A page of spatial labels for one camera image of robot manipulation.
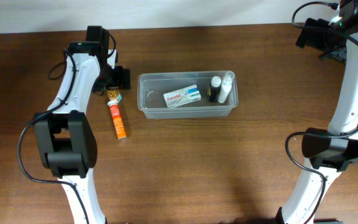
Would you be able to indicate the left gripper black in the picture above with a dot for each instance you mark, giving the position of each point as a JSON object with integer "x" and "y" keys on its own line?
{"x": 122, "y": 79}

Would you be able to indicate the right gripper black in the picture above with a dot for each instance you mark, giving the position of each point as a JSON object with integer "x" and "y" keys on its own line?
{"x": 314, "y": 40}

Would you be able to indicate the small gold-lid jar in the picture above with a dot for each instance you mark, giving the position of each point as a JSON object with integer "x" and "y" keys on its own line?
{"x": 114, "y": 95}

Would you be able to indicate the white Panadol medicine box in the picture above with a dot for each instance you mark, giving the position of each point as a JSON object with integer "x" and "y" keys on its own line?
{"x": 182, "y": 96}

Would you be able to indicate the black bottle with white cap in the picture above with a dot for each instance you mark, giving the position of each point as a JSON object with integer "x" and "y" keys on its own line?
{"x": 214, "y": 89}

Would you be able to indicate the white squeeze tube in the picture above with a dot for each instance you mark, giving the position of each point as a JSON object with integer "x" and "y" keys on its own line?
{"x": 226, "y": 86}

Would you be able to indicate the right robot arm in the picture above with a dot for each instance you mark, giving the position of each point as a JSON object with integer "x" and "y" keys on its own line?
{"x": 327, "y": 152}

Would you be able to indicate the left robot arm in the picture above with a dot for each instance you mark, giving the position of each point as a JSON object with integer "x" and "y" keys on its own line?
{"x": 66, "y": 143}

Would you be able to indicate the clear plastic container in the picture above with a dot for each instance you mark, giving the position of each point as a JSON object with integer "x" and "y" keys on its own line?
{"x": 152, "y": 87}

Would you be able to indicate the orange effervescent tablet tube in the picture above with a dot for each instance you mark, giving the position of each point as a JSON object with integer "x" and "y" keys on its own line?
{"x": 117, "y": 120}

